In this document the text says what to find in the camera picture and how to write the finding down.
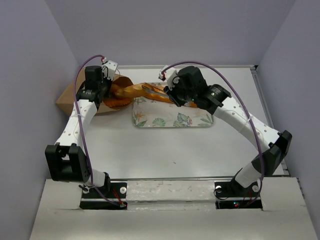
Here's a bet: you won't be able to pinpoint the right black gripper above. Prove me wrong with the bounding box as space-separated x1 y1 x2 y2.
164 75 197 106

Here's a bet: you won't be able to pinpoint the ridged orange fake bread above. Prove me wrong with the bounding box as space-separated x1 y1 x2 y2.
103 98 132 109

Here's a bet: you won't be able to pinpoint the pale crusty fake bread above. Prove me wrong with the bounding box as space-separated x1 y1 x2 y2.
114 82 173 104

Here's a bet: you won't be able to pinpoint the brown paper bag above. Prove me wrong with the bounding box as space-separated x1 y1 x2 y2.
55 76 134 117

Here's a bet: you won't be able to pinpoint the long seeded fake baguette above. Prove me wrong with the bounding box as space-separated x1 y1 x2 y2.
184 102 198 108

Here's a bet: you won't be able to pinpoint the metal kitchen tongs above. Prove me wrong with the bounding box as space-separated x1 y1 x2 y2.
141 83 169 99

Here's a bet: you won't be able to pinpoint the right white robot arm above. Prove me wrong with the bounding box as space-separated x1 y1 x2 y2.
159 66 292 196

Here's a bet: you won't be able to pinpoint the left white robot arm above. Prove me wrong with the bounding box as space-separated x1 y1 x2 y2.
45 61 118 198

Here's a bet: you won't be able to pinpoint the floral leaf print tray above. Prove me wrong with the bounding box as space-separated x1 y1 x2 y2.
132 82 214 128

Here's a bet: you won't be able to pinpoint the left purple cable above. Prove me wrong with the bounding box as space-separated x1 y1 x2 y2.
74 54 126 207

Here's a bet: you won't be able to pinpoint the purple cable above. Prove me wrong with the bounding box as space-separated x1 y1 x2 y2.
162 61 265 208
74 54 126 207

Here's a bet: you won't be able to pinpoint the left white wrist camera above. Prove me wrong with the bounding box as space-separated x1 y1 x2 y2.
101 58 118 81

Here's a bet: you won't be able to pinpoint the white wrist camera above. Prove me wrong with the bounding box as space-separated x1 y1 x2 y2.
158 65 178 90
101 58 118 81

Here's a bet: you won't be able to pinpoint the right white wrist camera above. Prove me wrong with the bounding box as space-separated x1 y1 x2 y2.
158 65 178 90

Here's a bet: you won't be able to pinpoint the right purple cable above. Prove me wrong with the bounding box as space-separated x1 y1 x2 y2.
162 61 265 208

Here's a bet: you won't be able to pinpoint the aluminium front rail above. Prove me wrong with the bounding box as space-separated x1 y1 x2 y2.
53 174 291 186

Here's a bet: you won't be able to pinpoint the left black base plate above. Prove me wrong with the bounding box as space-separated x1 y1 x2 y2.
78 181 128 210

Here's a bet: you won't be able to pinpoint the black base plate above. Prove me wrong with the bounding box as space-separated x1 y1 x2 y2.
78 181 128 210
213 181 263 210

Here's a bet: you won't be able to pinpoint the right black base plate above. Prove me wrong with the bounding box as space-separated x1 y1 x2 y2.
213 181 263 210

